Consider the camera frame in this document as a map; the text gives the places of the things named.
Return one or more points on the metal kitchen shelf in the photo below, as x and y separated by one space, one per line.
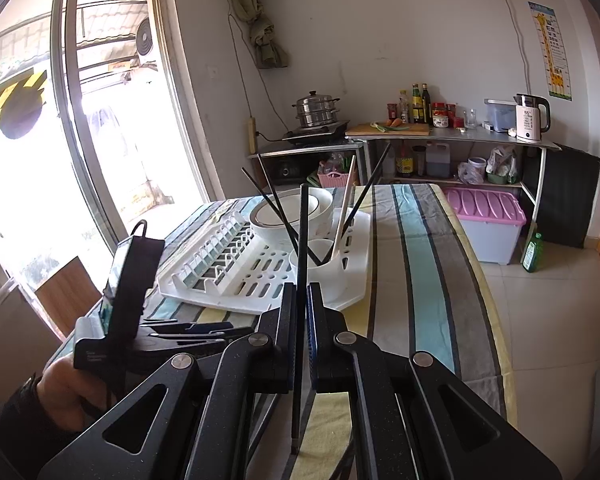
474 136

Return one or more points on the person's left hand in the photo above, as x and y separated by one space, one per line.
63 389

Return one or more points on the green hanging cloth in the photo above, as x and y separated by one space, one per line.
262 35

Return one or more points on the dark sauce bottle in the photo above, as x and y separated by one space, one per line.
426 105

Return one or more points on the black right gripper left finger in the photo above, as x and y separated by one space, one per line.
191 418

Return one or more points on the white plastic jug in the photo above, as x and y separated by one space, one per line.
438 160

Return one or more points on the light wooden chopstick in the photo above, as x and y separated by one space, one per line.
344 209

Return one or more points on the white power strip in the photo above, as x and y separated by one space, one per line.
252 135

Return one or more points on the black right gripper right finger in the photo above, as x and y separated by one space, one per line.
412 418

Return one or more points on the green glass bottle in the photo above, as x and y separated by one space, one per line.
532 253

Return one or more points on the wooden cutting board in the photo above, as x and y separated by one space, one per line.
387 129

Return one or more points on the black induction cooker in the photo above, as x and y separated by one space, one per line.
316 132

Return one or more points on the giraffe height wall chart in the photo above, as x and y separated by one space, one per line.
553 51

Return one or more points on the blue transparent container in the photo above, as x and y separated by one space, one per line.
500 115

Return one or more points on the white utensil cup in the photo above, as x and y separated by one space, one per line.
330 275

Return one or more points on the white dish drying rack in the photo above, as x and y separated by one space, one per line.
228 267

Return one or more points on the pink plastic basket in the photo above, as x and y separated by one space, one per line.
334 179

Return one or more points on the striped tablecloth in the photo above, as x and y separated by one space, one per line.
425 292

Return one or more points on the pink storage box lid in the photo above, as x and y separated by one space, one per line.
476 204

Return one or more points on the stainless steel steamer pot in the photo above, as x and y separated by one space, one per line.
316 110

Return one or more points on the white electric kettle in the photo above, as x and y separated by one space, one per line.
532 117

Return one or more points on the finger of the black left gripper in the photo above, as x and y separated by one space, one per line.
173 327
157 340

